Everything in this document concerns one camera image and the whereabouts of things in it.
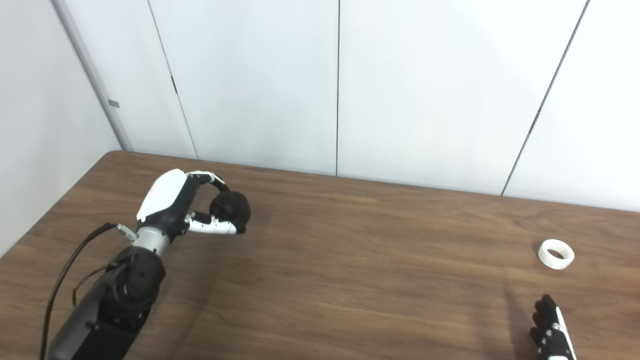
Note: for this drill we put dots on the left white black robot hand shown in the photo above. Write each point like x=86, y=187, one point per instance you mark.
x=162, y=197

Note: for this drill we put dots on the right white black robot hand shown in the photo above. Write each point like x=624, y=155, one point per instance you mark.
x=552, y=340

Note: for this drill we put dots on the round black plastic part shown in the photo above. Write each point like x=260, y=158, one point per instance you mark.
x=232, y=207

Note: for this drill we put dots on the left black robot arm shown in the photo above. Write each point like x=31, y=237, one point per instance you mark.
x=120, y=300

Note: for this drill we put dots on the small grey wall tag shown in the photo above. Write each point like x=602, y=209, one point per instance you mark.
x=114, y=103

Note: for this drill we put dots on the grey wall corner strip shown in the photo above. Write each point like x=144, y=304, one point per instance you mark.
x=95, y=75

